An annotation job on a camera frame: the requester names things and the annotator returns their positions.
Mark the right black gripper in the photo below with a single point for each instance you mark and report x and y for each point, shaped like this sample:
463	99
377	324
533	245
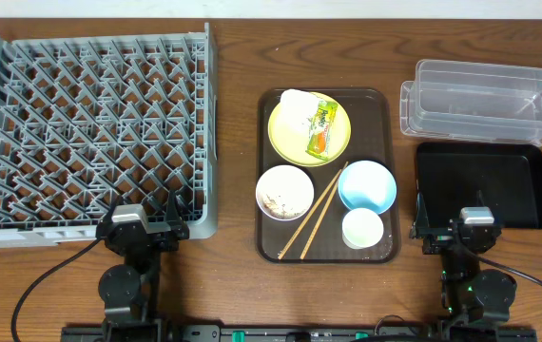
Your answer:
445	231

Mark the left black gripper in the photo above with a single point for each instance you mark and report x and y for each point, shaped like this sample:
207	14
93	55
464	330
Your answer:
158	230

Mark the white bowl with food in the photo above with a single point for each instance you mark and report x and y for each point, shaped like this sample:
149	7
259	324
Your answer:
284	192

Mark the green snack wrapper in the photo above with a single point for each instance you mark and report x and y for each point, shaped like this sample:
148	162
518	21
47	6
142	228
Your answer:
319	129

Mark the white napkin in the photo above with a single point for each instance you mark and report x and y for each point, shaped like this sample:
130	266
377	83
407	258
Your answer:
297	108

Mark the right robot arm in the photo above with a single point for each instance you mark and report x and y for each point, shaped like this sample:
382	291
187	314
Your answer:
478	300

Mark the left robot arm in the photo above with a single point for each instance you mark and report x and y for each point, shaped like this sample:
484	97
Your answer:
130	289

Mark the black waste tray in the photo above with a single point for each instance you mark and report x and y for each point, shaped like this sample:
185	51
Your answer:
509	176

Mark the grey dishwasher rack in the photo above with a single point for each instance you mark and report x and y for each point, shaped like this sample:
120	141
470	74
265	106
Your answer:
85	121

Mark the light blue bowl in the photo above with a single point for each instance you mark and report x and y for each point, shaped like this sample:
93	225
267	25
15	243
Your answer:
367	184

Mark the small white cup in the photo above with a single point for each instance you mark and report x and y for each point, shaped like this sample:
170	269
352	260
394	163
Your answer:
361	228

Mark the clear plastic bin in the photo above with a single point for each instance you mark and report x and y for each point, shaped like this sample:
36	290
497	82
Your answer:
473	102

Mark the left wooden chopstick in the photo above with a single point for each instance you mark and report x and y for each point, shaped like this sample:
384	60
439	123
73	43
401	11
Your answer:
310	213

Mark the wooden chopstick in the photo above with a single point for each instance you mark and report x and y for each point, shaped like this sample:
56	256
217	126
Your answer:
310	213
319	221

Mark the dark brown serving tray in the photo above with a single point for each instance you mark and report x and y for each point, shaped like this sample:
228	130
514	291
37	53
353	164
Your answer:
370	140

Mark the right wooden chopstick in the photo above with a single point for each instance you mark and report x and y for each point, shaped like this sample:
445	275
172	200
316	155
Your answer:
319	221

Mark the yellow round plate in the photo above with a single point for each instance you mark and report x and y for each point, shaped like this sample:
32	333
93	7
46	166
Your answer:
291	145

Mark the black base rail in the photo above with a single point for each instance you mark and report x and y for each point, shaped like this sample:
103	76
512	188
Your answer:
212	333

